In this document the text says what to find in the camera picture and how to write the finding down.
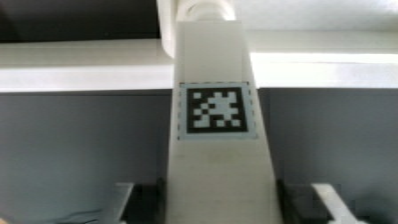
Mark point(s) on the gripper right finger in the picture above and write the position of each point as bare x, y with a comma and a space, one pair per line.
334, 204

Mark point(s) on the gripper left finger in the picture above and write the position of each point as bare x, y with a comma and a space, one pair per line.
115, 204

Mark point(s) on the white desk top tray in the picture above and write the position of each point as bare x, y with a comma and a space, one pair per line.
80, 45

